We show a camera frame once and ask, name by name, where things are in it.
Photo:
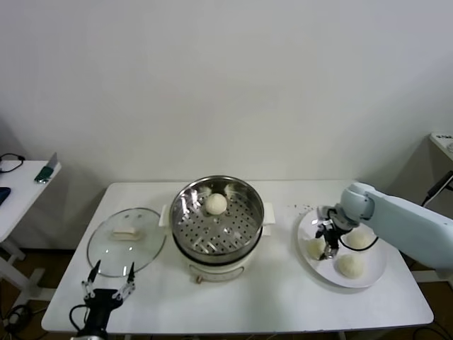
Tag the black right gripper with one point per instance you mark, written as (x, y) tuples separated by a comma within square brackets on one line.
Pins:
[(334, 235)]

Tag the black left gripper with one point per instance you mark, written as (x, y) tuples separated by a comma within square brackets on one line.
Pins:
[(101, 304)]

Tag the white steamed baozi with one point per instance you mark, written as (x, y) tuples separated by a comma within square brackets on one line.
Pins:
[(359, 238), (216, 204), (350, 266), (313, 248)]

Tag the round glass pot lid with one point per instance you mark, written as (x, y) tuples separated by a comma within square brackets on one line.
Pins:
[(148, 230)]

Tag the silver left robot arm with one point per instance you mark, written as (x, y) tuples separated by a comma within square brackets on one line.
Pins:
[(92, 335)]

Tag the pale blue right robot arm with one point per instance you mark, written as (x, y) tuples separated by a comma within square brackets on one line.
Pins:
[(407, 219)]

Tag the stainless steel steamer basket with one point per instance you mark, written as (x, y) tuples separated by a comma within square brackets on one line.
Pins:
[(212, 233)]

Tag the scattered brown crumbs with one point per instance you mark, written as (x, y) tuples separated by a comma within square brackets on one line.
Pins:
[(306, 205)]

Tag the white round plate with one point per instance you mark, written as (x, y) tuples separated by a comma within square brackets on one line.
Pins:
[(371, 269)]

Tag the white electric cooking pot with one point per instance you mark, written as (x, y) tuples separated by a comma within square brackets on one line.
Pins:
[(216, 271)]

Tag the white side table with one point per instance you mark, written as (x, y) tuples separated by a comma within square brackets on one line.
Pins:
[(21, 212)]

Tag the black plug adapter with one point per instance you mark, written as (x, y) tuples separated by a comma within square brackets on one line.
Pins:
[(439, 186)]

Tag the dark blue object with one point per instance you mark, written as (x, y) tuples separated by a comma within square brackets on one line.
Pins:
[(3, 195)]

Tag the white side shelf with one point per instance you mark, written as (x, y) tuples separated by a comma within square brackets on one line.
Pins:
[(440, 145)]

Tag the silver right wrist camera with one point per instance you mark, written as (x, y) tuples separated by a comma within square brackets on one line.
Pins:
[(323, 214)]

